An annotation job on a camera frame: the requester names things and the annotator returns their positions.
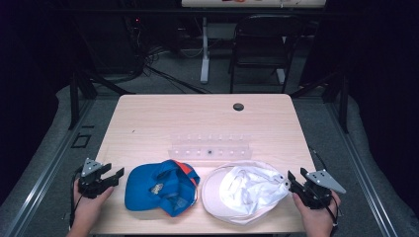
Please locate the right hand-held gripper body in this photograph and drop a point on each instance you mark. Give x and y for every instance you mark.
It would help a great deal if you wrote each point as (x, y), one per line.
(318, 194)

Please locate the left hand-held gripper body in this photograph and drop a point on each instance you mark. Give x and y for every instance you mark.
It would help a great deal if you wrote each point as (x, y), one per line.
(90, 184)

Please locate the blue baseball cap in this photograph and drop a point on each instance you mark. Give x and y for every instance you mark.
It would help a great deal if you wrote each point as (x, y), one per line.
(145, 191)

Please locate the white baseball cap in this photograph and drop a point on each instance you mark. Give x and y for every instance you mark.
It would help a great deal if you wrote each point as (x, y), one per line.
(243, 194)

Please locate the person's left hand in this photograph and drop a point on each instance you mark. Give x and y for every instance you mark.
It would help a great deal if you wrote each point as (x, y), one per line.
(87, 210)

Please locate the person's right hand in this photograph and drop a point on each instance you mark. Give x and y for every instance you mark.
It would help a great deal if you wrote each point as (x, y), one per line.
(318, 222)

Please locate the black metal stand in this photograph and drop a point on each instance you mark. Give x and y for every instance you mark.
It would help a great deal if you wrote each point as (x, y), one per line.
(75, 98)
(343, 102)

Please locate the clear acrylic peg rack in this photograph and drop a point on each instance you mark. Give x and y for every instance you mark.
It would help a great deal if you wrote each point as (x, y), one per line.
(210, 152)

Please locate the black table grommet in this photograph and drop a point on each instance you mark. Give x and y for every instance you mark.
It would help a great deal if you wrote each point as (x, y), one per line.
(238, 106)

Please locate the black equipment box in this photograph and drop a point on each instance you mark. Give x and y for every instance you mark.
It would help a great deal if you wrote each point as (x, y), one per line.
(108, 42)

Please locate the black folding chair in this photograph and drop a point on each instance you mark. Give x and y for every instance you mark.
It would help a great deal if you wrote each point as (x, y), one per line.
(263, 46)

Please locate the white desk leg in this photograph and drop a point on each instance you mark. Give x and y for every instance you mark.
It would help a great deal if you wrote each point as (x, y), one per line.
(205, 52)

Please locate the aluminium floor rail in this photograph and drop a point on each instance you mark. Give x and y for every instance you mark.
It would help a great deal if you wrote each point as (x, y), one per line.
(49, 168)
(360, 171)

